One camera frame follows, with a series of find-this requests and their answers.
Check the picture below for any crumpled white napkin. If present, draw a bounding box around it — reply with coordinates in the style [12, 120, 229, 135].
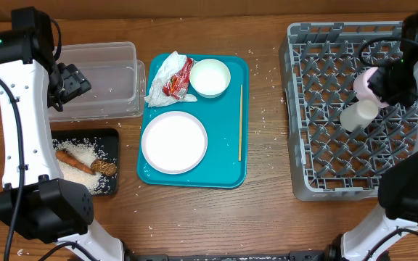
[144, 51, 197, 107]

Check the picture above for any grey dishwasher rack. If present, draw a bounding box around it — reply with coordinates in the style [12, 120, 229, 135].
[279, 21, 418, 201]

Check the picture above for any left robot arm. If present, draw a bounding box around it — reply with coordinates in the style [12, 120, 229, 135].
[0, 7, 133, 260]

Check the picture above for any red snack wrapper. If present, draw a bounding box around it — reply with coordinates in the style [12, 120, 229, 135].
[163, 58, 194, 100]

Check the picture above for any wooden chopstick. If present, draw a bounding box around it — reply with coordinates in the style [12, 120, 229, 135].
[238, 84, 243, 162]

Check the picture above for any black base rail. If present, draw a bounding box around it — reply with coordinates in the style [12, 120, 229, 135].
[131, 250, 324, 261]

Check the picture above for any pile of white rice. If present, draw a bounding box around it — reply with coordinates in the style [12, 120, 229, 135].
[53, 139, 115, 195]

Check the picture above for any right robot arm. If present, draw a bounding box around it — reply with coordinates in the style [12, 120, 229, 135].
[320, 12, 418, 260]

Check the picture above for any teal serving tray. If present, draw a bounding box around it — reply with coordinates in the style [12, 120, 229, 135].
[136, 54, 250, 189]

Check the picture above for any black plastic tray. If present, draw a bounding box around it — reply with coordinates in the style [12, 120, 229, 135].
[52, 128, 120, 196]

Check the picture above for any white bowl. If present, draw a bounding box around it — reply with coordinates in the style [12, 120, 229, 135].
[353, 67, 389, 108]

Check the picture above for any clear plastic bin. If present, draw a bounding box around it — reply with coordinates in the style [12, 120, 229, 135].
[49, 42, 147, 122]

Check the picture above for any white saucer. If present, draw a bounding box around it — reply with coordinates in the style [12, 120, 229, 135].
[189, 59, 231, 99]

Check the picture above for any white cup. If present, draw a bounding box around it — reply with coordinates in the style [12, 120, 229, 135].
[340, 99, 379, 132]

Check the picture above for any large white plate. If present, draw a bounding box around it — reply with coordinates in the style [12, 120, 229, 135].
[141, 111, 208, 175]

